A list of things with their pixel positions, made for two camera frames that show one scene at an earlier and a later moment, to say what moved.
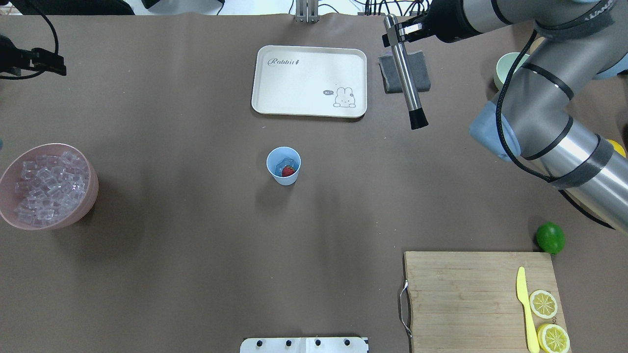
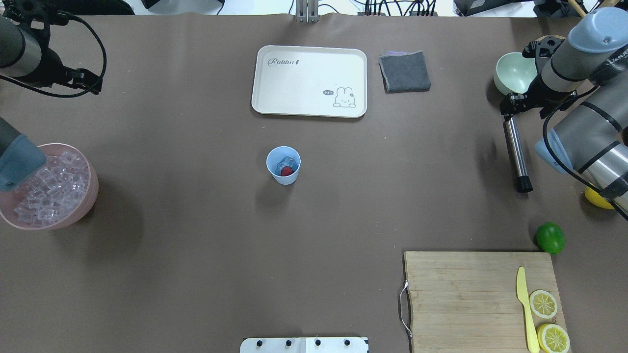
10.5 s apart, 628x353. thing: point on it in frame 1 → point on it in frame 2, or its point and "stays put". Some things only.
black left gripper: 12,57 → 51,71
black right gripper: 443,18 → 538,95
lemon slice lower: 552,339 stays put
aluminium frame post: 307,11 stays put
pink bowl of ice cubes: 47,186 stays put
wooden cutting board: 468,302 stays put
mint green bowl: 504,65 stays put
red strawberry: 287,170 stays put
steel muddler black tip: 417,116 → 524,184
